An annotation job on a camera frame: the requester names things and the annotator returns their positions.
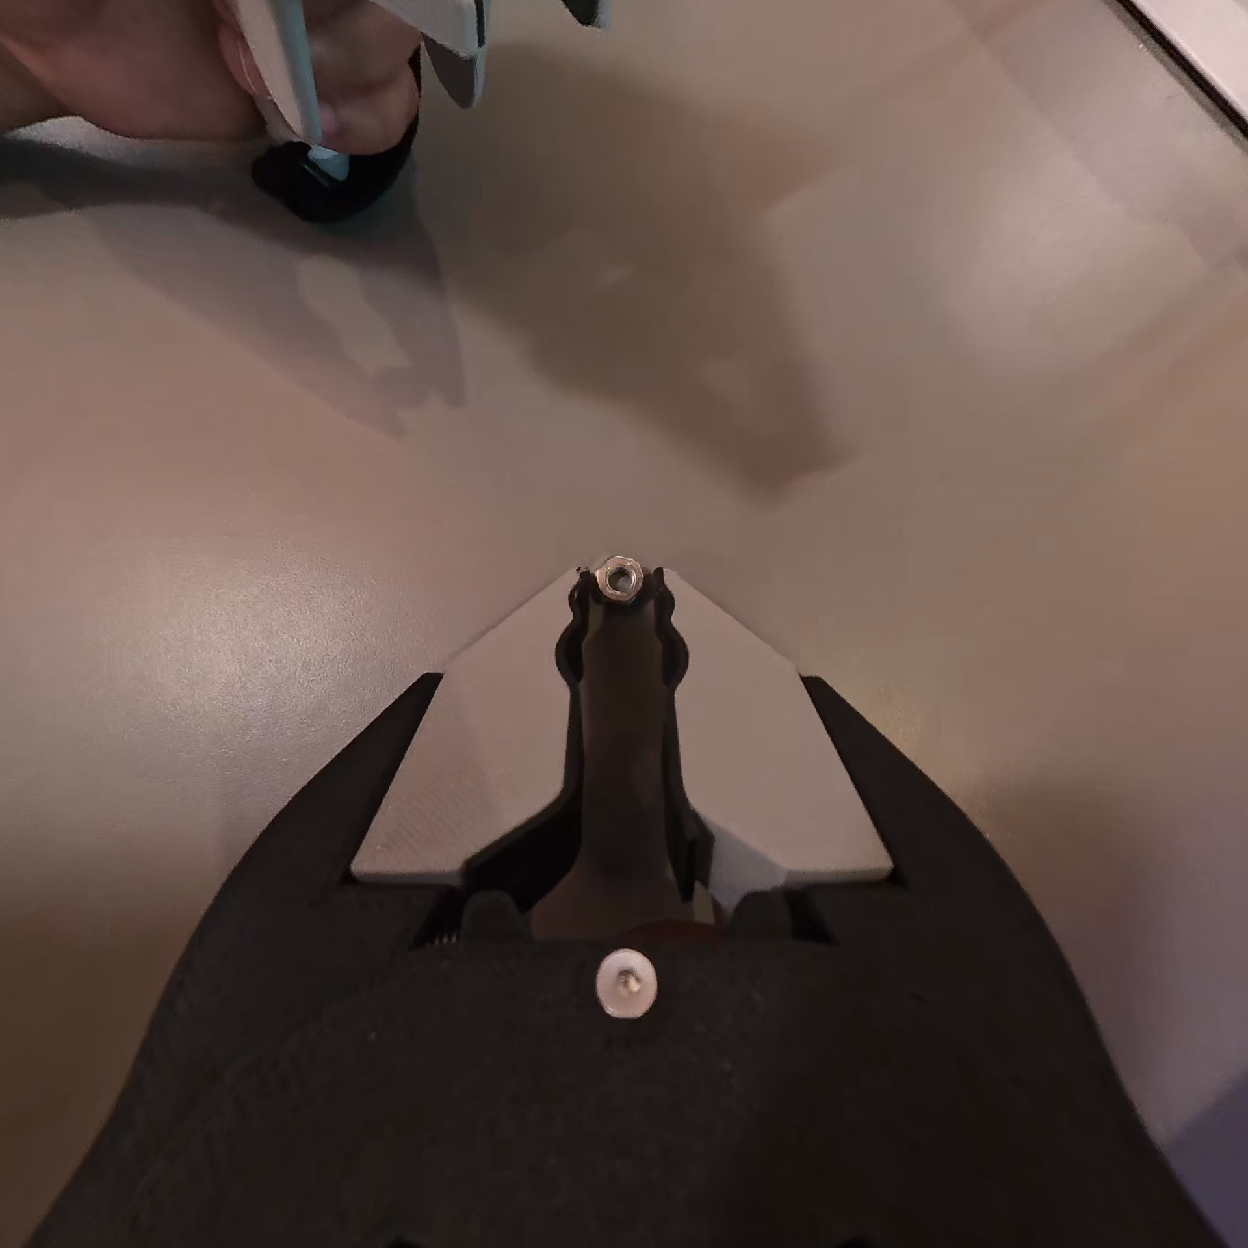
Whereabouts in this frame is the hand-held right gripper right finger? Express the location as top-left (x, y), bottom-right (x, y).
top-left (654, 565), bottom-right (895, 920)

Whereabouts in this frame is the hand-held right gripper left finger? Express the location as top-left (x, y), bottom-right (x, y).
top-left (350, 568), bottom-right (593, 915)

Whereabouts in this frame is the person's left hand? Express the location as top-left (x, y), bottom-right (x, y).
top-left (0, 0), bottom-right (427, 150)

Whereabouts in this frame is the white document stand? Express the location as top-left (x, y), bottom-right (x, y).
top-left (1123, 0), bottom-right (1248, 139)

